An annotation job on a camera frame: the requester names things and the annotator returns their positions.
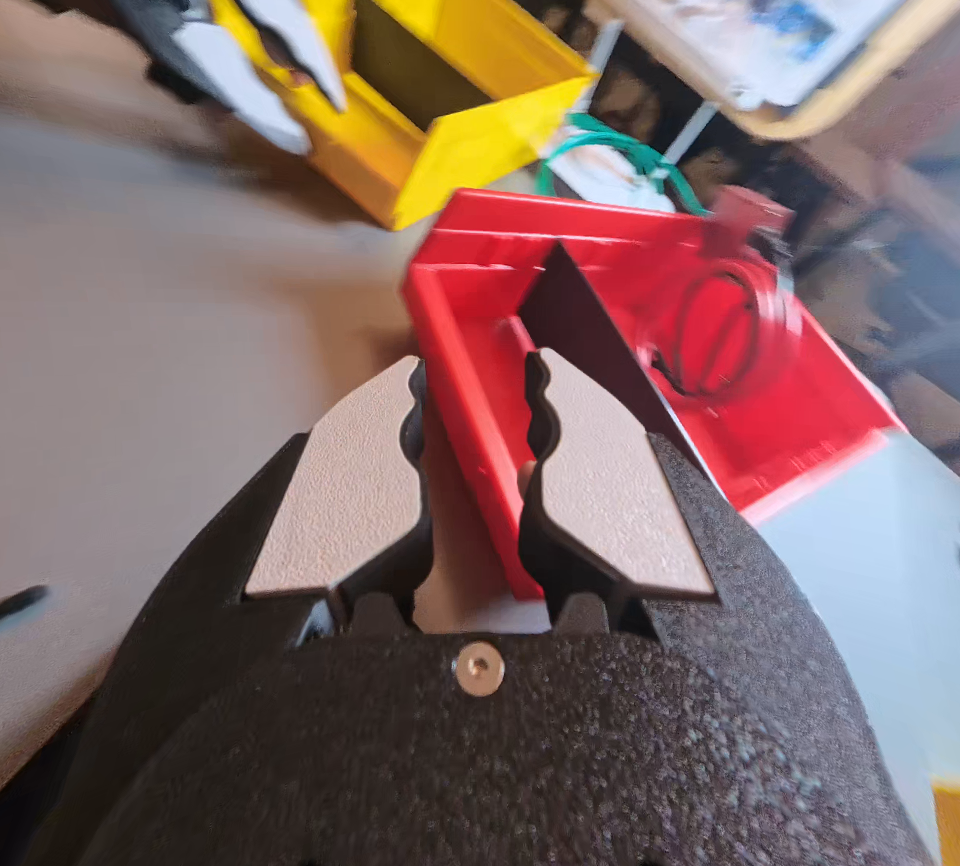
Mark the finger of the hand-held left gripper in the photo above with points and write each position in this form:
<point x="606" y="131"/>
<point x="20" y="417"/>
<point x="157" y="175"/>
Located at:
<point x="285" y="18"/>
<point x="232" y="78"/>

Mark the red plastic bin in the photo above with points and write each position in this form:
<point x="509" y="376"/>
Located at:
<point x="787" y="393"/>

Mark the person's right hand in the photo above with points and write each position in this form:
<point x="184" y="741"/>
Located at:
<point x="526" y="480"/>

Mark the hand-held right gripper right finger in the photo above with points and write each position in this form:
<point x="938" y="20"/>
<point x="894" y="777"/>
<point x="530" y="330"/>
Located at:
<point x="615" y="498"/>

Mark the red metal port box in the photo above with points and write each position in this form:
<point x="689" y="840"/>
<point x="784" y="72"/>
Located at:
<point x="750" y="217"/>

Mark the white stand base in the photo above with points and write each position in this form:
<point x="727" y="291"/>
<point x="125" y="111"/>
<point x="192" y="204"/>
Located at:
<point x="600" y="180"/>

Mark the instruction sheet on clipboard stand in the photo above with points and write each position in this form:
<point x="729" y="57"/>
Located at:
<point x="862" y="93"/>

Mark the yellow plastic bin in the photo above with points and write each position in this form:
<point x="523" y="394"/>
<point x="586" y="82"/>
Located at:
<point x="487" y="26"/>

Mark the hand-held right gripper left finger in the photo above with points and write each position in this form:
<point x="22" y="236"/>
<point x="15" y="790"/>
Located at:
<point x="345" y="498"/>

